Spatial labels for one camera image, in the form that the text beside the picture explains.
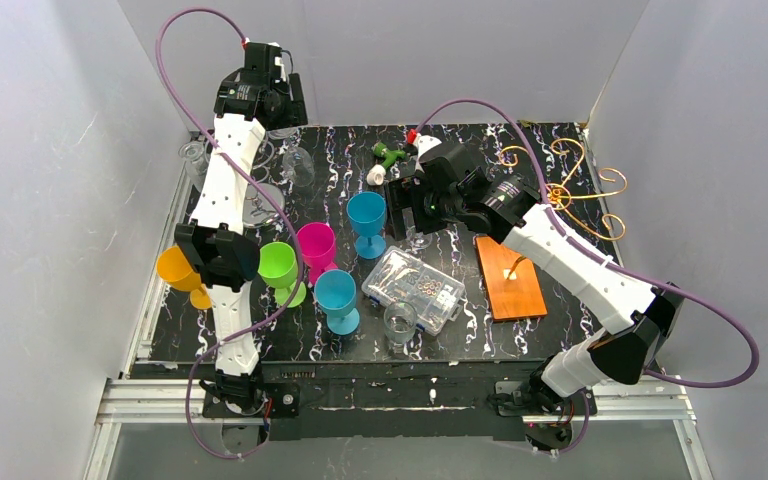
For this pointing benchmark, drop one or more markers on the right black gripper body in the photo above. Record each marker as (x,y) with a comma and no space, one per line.
(399,206)

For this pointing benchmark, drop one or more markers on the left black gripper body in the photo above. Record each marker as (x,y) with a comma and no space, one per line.
(295,99)

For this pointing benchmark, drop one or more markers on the clear glass back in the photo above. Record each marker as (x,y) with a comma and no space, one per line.
(298,166)

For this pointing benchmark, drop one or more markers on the teal plastic wine glass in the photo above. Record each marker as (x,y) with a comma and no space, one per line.
(367,215)

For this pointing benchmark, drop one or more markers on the clear glass front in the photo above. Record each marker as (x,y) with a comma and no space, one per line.
(400,325)

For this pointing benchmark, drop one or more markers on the blue plastic wine glass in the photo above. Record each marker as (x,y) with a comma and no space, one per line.
(336,294)

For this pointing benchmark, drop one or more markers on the green plastic wine glass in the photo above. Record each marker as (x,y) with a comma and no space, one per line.
(279,269)

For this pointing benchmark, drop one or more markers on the orange plastic wine glass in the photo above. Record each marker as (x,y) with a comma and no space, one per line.
(173,268)

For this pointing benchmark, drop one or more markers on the clear wine glass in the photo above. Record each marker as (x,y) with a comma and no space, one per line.
(417,240)

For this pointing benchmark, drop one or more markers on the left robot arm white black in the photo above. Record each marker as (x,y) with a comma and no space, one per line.
(258,97)

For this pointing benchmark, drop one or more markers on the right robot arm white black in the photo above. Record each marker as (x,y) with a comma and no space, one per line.
(449,187)

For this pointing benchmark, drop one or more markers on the magenta plastic wine glass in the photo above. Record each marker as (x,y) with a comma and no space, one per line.
(318,246)

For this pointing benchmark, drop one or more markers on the green white toy drill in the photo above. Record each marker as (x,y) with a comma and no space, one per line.
(386,158)

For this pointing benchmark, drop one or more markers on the clear plastic screw box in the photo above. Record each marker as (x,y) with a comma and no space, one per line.
(400,277)

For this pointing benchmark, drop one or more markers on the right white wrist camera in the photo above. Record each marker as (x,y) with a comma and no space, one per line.
(419,144)

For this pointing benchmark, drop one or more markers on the silver wire wine glass rack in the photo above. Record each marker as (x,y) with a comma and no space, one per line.
(257,211)

